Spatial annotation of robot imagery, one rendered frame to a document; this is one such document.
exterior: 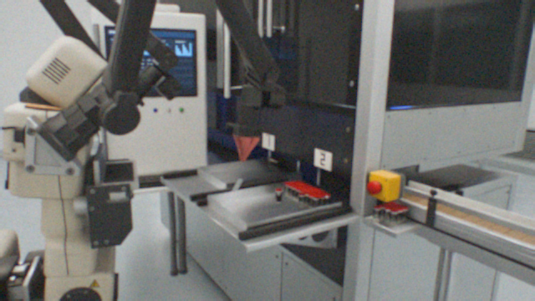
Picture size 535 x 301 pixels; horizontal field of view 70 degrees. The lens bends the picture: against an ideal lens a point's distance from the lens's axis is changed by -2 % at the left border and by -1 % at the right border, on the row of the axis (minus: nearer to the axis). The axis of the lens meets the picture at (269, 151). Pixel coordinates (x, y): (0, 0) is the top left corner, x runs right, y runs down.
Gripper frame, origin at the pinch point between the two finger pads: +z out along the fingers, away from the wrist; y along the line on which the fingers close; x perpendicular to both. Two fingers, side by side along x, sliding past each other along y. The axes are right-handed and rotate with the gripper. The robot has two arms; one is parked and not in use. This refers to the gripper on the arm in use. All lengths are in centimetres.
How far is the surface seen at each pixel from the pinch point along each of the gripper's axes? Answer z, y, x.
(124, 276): 108, 13, 142
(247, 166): 14, 36, 53
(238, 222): 18.0, 1.0, -1.3
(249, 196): 17.2, 16.8, 19.4
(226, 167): 15, 25, 53
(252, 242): 20.1, 0.6, -10.3
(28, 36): -46, -34, 544
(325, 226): 16.7, 24.5, -11.2
